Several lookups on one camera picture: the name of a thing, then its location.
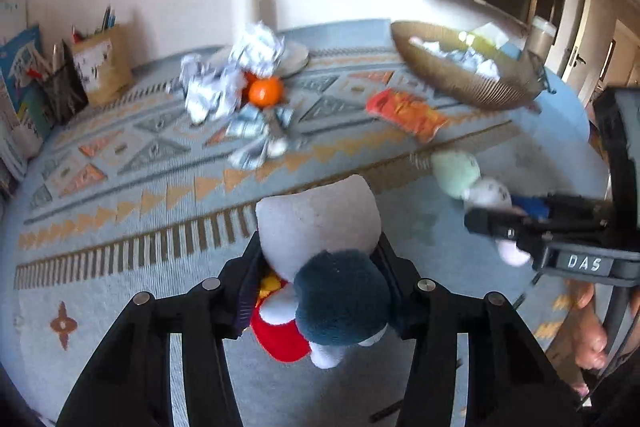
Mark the blue patterned woven table mat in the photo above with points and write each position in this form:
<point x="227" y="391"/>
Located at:
<point x="150" y="167"/>

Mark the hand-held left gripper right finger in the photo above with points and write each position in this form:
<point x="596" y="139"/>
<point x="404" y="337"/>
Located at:
<point x="400" y="302"/>

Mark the orange mandarin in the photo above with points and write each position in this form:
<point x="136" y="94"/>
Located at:
<point x="265" y="92"/>

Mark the pink white green dango plush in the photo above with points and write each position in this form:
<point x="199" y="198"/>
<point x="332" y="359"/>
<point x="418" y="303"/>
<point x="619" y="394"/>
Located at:
<point x="455" y="172"/>

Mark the clear plastic jar with lid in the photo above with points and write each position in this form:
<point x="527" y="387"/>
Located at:
<point x="540" y="37"/>

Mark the orange snack packet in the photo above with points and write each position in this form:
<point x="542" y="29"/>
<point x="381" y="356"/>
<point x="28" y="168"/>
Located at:
<point x="405" y="112"/>

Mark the white paper ball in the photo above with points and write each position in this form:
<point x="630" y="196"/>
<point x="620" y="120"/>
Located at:
<point x="487" y="68"/>
<point x="461" y="57"/>
<point x="424" y="44"/>

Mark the pile of papers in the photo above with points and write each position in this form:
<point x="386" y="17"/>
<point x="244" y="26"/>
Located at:
<point x="215" y="92"/>

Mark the row of standing books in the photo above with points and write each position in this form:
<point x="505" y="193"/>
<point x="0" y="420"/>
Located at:
<point x="20" y="57"/>

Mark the bunch of pens and pencils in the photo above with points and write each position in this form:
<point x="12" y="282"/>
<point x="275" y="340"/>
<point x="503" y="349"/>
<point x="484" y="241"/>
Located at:
<point x="60" y="57"/>
<point x="107" y="19"/>

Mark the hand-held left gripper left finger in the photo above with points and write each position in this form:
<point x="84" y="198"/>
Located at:
<point x="242" y="302"/>

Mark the cardboard pen holder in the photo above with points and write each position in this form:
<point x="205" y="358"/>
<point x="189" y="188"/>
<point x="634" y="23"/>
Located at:
<point x="102" y="67"/>

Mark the person's right hand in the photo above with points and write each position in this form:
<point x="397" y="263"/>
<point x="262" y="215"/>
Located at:
<point x="587" y="337"/>

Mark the green and white packet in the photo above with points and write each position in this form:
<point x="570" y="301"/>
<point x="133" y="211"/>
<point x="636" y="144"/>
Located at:
<point x="485" y="34"/>

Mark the brown woven bowl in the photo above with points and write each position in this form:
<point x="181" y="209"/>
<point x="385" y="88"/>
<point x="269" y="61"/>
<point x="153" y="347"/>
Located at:
<point x="465" y="87"/>

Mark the black mesh pen holder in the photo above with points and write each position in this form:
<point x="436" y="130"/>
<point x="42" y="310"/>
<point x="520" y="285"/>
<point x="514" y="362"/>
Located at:
<point x="62" y="94"/>

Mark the white cat plush blue body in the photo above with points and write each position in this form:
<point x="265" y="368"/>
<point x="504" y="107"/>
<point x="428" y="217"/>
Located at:
<point x="340" y="302"/>

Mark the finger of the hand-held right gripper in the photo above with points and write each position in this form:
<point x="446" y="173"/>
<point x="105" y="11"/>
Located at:
<point x="575" y="207"/>
<point x="500" y="224"/>

